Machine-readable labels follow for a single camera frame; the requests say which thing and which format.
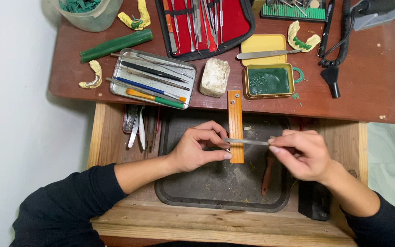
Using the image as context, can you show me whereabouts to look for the yellow dental cast green teeth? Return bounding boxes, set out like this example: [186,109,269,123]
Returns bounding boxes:
[287,20,322,53]

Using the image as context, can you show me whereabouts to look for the orange wooden bench pin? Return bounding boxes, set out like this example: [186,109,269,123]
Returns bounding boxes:
[227,90,245,164]

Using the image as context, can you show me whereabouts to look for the yellow tin lid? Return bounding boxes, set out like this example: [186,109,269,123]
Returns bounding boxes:
[240,34,287,67]

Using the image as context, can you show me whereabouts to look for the thin steel probe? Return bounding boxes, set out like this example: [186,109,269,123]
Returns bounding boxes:
[110,52,195,80]

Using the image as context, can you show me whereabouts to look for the plastic tub of green wax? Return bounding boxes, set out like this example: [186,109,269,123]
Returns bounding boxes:
[54,0,123,33]

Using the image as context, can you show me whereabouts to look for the orange and green brush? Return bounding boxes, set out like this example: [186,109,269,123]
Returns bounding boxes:
[126,88,186,110]

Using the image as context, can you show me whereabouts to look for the row of steel dental instruments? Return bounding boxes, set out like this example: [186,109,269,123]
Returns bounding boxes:
[170,0,224,55]

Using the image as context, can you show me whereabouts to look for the wooden pull-out drawer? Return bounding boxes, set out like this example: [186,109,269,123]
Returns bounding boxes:
[88,102,369,247]

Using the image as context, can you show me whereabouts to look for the blue-handled brush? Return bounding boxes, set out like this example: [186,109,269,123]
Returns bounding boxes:
[115,76,187,103]

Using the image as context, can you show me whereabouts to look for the small tray of hand tools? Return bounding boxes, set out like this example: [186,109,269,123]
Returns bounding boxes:
[123,104,160,152]

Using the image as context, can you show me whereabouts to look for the person's left hand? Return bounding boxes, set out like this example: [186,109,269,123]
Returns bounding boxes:
[168,120,233,174]

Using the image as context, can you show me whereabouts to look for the grey machine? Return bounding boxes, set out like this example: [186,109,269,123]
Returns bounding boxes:
[350,0,395,32]

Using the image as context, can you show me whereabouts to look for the yellow dental cast green clasp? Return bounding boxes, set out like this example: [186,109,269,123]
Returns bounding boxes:
[117,0,151,31]

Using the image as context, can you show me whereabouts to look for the black-handled carving tool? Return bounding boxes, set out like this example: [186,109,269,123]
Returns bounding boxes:
[120,60,190,83]

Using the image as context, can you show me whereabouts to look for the brown-handled tool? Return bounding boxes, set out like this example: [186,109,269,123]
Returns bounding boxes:
[261,151,276,197]

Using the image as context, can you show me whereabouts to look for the black handpiece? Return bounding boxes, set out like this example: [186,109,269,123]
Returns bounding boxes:
[317,0,336,58]

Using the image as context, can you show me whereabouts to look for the steel wax knife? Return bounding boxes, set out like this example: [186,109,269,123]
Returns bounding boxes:
[236,49,303,60]

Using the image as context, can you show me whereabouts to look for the black coiled cable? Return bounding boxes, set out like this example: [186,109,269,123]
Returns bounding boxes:
[318,0,356,68]

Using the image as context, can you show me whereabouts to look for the steel file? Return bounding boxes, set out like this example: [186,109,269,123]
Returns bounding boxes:
[223,138,271,147]

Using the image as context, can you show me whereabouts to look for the green wax stick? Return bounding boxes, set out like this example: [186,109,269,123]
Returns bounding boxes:
[80,29,154,64]

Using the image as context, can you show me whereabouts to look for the black box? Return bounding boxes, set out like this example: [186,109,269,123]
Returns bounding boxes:
[298,180,332,221]

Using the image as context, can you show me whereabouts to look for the green wax ring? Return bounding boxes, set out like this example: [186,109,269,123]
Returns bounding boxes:
[292,67,308,84]

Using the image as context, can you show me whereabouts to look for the rectangular steel instrument tray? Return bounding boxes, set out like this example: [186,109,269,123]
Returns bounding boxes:
[109,48,198,110]

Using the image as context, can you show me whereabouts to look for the person's right hand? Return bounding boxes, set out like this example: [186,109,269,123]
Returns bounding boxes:
[267,130,336,183]

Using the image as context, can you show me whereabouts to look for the green bur holder with burs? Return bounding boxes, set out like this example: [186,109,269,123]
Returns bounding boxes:
[260,0,328,23]

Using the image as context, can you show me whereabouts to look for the tin of green wax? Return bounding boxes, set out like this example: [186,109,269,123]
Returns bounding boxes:
[242,63,295,100]

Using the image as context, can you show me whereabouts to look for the dark metal catch tray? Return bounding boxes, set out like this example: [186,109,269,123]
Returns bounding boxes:
[155,110,293,213]

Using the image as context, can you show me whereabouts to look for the orange-handled knife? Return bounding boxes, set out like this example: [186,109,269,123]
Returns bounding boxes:
[162,0,178,55]

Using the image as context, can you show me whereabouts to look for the plain yellow dental cast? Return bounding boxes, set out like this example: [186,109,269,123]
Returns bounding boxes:
[78,60,103,90]

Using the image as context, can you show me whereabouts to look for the white plaster block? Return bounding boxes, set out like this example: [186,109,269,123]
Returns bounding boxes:
[199,58,231,99]

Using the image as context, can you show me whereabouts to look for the black brush nozzle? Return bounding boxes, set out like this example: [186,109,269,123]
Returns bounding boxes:
[320,66,341,99]

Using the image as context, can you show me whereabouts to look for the red-lined black instrument case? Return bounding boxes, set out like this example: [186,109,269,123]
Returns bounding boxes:
[155,0,256,62]

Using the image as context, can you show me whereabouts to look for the steel wax carver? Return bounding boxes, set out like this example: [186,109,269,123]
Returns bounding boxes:
[118,65,191,92]

